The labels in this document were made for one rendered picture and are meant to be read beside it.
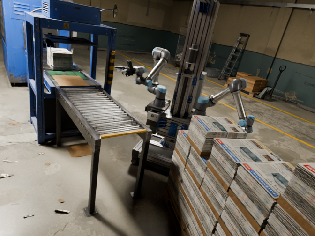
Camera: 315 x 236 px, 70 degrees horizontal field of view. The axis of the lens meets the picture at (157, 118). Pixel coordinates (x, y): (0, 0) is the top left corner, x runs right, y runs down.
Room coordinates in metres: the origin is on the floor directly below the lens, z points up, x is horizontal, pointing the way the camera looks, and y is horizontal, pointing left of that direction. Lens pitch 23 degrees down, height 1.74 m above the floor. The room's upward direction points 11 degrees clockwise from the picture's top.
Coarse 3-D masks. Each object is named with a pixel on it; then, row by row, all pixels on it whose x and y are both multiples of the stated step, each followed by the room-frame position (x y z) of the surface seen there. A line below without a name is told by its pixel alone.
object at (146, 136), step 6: (102, 90) 2.73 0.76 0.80; (108, 96) 2.55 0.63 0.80; (114, 102) 2.41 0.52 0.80; (132, 114) 2.16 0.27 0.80; (138, 120) 2.04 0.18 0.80; (144, 126) 1.93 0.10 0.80; (144, 132) 1.88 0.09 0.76; (150, 132) 1.86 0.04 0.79; (144, 138) 1.87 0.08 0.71; (150, 138) 1.87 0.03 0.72
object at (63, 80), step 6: (54, 78) 2.84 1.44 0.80; (60, 78) 2.89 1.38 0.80; (66, 78) 2.94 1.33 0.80; (72, 78) 2.99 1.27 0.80; (78, 78) 3.05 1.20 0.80; (60, 84) 2.65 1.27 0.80; (66, 84) 2.69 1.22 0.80; (72, 84) 2.74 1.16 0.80; (78, 84) 2.78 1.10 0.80; (84, 84) 2.83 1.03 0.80
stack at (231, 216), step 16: (176, 144) 1.94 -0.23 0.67; (176, 160) 1.85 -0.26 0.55; (192, 160) 1.61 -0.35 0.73; (208, 176) 1.36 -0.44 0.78; (176, 192) 1.72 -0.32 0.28; (192, 192) 1.47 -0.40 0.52; (208, 192) 1.31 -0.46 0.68; (224, 192) 1.17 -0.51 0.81; (208, 208) 1.25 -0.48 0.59; (224, 208) 1.13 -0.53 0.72; (176, 224) 1.58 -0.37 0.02; (192, 224) 1.35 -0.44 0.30; (208, 224) 1.19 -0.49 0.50; (240, 224) 0.98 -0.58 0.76
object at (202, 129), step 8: (192, 120) 1.75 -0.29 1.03; (200, 120) 1.70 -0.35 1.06; (208, 120) 1.73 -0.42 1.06; (192, 128) 1.74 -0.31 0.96; (200, 128) 1.61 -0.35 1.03; (208, 128) 1.57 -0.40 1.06; (216, 128) 1.60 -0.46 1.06; (192, 136) 1.70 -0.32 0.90; (200, 136) 1.59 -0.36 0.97; (208, 136) 1.53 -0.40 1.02; (216, 136) 1.55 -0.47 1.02; (200, 144) 1.57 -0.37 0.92; (208, 144) 1.54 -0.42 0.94
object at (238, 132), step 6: (222, 120) 1.80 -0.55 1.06; (228, 120) 1.82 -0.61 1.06; (228, 126) 1.69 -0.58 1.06; (234, 126) 1.71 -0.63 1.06; (234, 132) 1.60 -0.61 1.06; (240, 132) 1.62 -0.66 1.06; (246, 132) 1.65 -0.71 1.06; (234, 138) 1.61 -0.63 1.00; (240, 138) 1.63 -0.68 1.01; (246, 138) 1.64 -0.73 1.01
